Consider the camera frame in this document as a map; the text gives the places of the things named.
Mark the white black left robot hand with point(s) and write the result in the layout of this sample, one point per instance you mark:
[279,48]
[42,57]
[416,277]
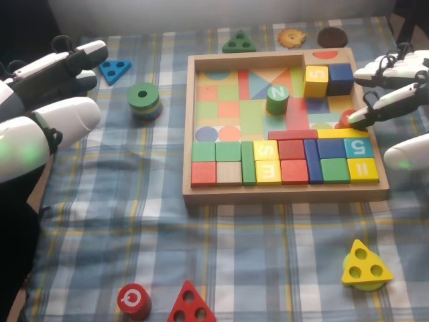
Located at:
[70,115]

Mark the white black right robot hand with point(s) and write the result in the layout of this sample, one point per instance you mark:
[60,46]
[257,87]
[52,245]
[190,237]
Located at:
[409,67]

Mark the red cylinder white cross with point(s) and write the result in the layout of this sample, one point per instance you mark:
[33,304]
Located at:
[342,120]

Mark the green cylinder letter N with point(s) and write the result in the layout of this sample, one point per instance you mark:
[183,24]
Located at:
[277,100]

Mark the blue triangle three holes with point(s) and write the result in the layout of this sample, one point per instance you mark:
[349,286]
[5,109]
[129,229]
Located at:
[114,70]

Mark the dark blue cube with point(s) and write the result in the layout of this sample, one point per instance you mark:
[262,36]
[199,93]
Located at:
[340,80]

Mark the brown round toy cookie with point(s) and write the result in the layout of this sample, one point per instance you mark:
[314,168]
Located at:
[332,37]

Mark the yellow cube number 5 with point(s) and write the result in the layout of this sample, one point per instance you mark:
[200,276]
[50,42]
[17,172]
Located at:
[315,84]

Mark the tan toy cookie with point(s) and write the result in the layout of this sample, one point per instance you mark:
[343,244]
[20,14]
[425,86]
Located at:
[291,38]

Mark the green triangle three holes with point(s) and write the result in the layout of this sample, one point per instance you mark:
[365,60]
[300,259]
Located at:
[238,45]

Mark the wooden puzzle tray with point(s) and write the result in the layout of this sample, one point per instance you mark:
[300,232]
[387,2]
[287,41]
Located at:
[285,194]

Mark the red cylinder letter Q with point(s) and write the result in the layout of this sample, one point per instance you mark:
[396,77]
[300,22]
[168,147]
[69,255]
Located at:
[134,302]

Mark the yellow triangle three holes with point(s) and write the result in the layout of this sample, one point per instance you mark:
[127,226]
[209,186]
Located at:
[363,265]

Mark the blue plaid cloth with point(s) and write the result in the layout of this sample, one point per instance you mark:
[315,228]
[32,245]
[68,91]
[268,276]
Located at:
[234,241]

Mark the light green round disc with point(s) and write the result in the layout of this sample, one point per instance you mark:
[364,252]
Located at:
[368,286]

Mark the red triangle three holes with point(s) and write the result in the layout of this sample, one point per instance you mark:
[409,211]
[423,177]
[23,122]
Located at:
[189,307]

